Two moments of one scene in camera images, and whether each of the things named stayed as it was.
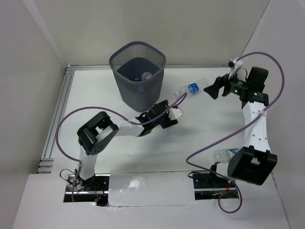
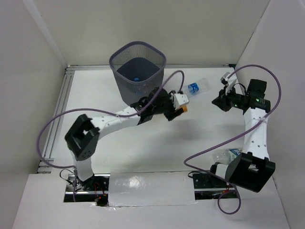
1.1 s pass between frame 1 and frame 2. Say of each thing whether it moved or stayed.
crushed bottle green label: stayed
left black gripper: moved
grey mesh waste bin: stayed
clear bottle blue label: stayed
